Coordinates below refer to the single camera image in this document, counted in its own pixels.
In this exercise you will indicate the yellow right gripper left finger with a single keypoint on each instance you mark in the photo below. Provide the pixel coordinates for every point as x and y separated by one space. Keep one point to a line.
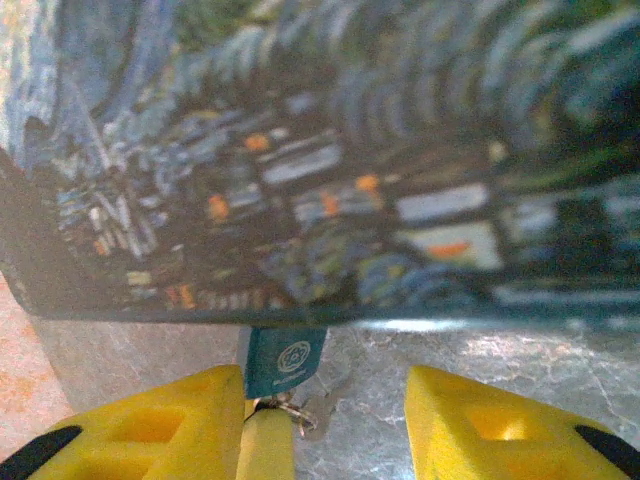
150 440

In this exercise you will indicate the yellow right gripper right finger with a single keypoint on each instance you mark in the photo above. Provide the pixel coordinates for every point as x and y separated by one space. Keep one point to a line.
480 440

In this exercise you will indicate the silver key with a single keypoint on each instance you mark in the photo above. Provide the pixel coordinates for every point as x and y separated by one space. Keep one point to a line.
331 400

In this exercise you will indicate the gray marble mat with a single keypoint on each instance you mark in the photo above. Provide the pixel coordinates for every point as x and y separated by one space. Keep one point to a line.
500 360

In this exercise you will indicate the teal mat tag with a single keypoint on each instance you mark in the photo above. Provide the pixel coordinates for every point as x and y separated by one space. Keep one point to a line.
280 360

